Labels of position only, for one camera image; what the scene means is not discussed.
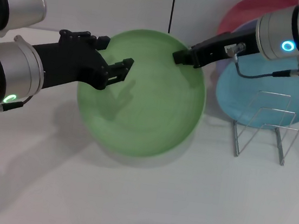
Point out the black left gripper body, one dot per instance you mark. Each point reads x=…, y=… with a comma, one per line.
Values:
x=70, y=64

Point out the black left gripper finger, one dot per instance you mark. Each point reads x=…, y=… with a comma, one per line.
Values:
x=76, y=37
x=119, y=71

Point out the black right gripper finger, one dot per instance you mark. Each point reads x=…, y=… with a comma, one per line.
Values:
x=183, y=57

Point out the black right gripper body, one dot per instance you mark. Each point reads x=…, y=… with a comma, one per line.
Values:
x=220, y=49

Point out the green round plate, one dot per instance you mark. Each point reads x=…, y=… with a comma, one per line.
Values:
x=150, y=104

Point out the purple round plate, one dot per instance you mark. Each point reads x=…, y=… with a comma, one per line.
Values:
x=247, y=26

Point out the pink round plate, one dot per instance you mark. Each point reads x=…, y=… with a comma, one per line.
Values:
x=240, y=14

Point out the blue round plate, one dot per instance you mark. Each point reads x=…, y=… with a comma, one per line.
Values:
x=250, y=89

